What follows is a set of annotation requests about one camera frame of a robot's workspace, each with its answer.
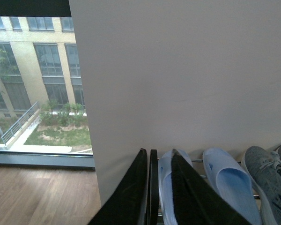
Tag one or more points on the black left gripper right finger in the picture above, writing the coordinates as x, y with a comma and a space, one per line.
195, 202

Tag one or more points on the black metal shoe rack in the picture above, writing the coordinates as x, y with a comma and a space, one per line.
153, 201

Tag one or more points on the light blue slide slipper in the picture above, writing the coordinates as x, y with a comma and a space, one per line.
166, 187

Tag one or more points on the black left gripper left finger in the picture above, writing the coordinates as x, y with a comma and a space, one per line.
126, 206

